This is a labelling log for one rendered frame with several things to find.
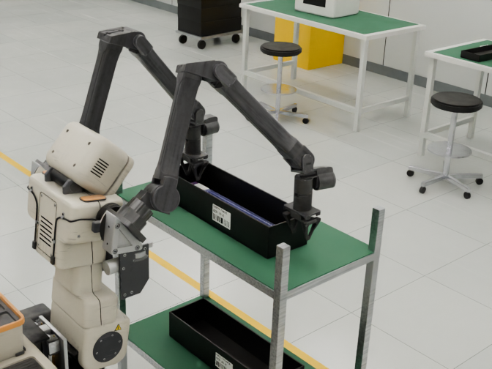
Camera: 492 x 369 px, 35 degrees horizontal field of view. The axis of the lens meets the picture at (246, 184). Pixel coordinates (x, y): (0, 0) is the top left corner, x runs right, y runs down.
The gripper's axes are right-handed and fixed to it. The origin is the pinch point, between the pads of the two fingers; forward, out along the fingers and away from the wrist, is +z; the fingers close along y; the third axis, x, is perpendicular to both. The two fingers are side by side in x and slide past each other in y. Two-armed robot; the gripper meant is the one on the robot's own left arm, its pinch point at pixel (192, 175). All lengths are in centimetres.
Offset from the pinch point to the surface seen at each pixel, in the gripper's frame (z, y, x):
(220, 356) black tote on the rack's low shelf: 61, -27, 7
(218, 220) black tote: 5.0, -26.0, 8.3
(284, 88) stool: 83, 250, -277
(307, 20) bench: 30, 256, -305
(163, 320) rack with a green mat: 69, 15, 3
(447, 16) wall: 40, 230, -460
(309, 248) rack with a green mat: 8, -53, -8
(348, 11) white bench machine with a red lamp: 26, 249, -346
